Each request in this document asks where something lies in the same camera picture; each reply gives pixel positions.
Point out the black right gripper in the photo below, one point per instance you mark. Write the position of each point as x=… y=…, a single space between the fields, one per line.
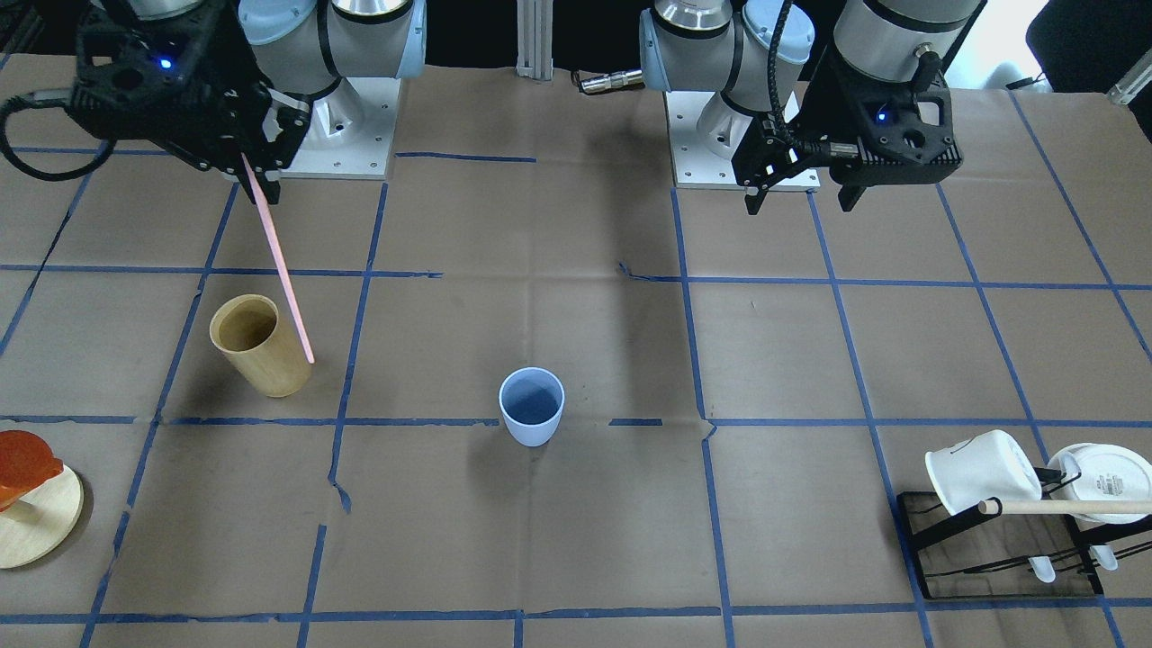
x=236 y=83

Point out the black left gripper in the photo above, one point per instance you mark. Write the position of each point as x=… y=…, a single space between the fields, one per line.
x=813 y=112

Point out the pink chopstick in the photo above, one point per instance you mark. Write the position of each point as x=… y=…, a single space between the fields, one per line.
x=276 y=251

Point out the light blue cup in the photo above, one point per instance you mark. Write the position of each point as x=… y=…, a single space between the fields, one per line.
x=531 y=400

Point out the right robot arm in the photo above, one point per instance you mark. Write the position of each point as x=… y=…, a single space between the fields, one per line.
x=305 y=46

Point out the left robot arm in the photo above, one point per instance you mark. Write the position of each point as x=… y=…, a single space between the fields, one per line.
x=762 y=56

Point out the orange cup on stand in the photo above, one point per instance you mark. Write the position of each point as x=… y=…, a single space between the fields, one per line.
x=27 y=462

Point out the bamboo cylinder holder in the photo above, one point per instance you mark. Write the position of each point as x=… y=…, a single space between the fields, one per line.
x=249 y=332

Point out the white smiley mug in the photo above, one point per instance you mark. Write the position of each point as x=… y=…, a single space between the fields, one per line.
x=1104 y=472
x=990 y=465

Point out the wooden rack rod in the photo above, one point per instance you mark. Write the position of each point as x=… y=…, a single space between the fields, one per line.
x=1048 y=506

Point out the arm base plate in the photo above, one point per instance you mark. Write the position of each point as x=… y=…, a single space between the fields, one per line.
x=704 y=133
x=352 y=130

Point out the aluminium frame post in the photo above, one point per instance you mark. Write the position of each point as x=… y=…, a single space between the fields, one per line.
x=534 y=39

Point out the black wire mug rack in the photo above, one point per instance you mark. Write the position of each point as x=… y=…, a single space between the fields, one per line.
x=1007 y=556

